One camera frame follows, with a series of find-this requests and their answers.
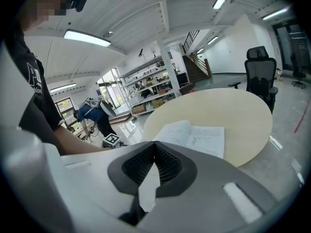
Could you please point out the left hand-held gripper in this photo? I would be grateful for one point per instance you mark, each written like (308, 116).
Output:
(111, 139)

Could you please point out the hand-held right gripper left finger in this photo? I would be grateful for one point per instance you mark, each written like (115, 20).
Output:
(97, 178)

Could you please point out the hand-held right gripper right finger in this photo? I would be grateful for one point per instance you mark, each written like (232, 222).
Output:
(206, 183)

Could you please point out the white printed booklet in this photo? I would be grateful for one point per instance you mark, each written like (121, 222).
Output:
(201, 137)

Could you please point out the person's left forearm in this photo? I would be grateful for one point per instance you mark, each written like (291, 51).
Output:
(77, 142)

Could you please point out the plain cardboard box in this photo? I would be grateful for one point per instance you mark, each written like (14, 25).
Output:
(139, 108)

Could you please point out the printed cardboard box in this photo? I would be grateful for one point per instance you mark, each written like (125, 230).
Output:
(157, 103)

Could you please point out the white shelving unit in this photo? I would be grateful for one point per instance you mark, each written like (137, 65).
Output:
(150, 76)

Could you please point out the round beige table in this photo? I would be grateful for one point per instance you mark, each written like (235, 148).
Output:
(218, 105)

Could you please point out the person's black shirt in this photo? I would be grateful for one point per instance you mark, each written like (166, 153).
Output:
(36, 93)

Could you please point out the potted plant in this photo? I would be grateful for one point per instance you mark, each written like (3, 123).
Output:
(160, 64)

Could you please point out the black pendant lamp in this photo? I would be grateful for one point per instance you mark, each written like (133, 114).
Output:
(141, 53)

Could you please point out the black cabinet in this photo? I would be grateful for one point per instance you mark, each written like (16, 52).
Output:
(182, 79)

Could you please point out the white support column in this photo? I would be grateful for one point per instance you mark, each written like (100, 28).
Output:
(167, 64)

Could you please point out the dark staircase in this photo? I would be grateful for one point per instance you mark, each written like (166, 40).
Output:
(194, 69)

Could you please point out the black mesh office chair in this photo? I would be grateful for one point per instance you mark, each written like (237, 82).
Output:
(260, 74)

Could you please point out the black balcony railing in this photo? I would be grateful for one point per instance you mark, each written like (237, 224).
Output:
(190, 40)

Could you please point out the person's head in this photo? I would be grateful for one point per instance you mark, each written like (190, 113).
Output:
(43, 6)

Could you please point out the dark double door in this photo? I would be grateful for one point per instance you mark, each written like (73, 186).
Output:
(291, 47)

